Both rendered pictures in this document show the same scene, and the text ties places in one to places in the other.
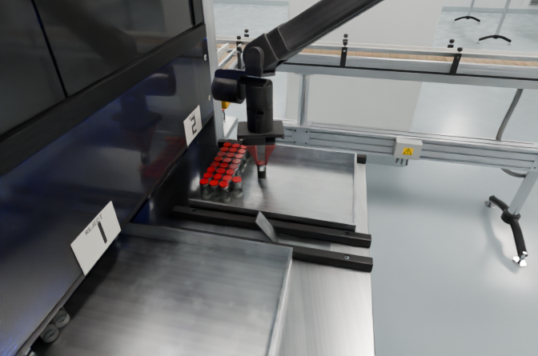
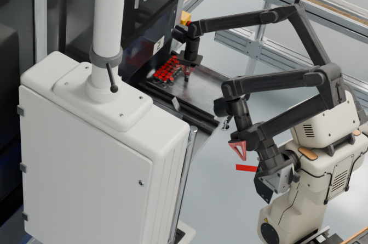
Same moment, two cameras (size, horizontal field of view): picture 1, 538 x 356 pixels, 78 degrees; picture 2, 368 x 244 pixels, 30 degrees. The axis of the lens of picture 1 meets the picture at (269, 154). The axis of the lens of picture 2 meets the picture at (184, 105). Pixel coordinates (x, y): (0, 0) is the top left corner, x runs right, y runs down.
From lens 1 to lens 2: 2.26 m
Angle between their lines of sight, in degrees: 13
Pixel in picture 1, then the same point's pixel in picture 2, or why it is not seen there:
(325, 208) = (208, 106)
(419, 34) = not seen: outside the picture
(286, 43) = (206, 28)
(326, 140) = (274, 60)
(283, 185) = (195, 88)
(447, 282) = (331, 208)
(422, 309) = not seen: hidden behind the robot
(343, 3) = (231, 22)
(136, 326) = not seen: hidden behind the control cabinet
